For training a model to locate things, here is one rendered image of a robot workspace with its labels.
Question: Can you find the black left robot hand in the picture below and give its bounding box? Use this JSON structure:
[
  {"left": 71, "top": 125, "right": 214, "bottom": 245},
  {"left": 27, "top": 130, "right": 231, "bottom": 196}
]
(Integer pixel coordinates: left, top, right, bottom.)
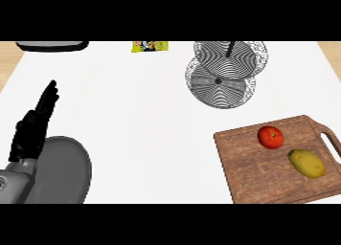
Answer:
[{"left": 8, "top": 79, "right": 61, "bottom": 163}]

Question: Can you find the brown wooden cutting board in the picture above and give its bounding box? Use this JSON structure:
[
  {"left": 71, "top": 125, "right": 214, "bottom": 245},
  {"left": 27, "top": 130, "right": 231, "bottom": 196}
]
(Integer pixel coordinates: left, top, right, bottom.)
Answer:
[{"left": 213, "top": 114, "right": 341, "bottom": 205}]

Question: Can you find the yellow lemon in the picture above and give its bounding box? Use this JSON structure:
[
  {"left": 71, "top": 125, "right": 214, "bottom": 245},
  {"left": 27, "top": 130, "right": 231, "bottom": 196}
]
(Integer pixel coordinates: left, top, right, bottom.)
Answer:
[{"left": 288, "top": 148, "right": 328, "bottom": 179}]

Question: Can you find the yellow printed packet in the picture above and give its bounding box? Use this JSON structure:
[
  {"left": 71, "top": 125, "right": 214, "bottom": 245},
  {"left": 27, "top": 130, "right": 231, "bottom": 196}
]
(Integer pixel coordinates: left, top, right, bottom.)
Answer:
[{"left": 132, "top": 40, "right": 170, "bottom": 54}]

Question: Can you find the red tomato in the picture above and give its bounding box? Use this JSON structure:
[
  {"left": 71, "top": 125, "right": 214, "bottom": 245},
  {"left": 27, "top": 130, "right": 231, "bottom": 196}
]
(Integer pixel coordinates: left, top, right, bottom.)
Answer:
[{"left": 256, "top": 125, "right": 287, "bottom": 150}]

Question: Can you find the tiered wire basket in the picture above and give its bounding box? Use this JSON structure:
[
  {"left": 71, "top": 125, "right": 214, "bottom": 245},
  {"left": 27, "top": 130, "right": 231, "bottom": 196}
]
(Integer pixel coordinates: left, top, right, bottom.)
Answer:
[{"left": 185, "top": 40, "right": 271, "bottom": 110}]

